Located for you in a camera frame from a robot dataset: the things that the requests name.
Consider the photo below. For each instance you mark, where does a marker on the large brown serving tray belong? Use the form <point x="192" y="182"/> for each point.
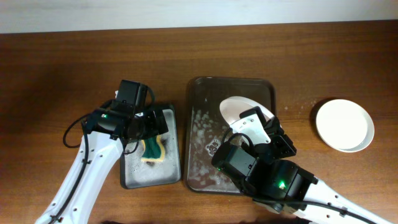
<point x="206" y="127"/>

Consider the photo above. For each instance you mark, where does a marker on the pale blue-white plate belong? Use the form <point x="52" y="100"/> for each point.
<point x="355" y="140"/>

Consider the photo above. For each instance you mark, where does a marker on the large white stained plate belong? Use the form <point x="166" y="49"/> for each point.
<point x="341" y="115"/>

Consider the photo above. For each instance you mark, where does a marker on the green and yellow sponge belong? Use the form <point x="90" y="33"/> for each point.
<point x="153" y="150"/>

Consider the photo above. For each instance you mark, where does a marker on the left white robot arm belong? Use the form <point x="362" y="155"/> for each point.
<point x="106" y="133"/>

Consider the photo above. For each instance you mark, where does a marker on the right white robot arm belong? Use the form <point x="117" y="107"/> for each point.
<point x="256" y="159"/>

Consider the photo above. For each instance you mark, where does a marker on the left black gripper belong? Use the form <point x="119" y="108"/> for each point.
<point x="153" y="129"/>

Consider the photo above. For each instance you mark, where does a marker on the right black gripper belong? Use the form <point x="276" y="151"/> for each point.
<point x="277" y="138"/>

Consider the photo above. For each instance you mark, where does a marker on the small black soapy tray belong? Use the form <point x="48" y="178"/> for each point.
<point x="136" y="173"/>

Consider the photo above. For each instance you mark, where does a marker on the pink stained plate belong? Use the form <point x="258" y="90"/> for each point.
<point x="233" y="106"/>

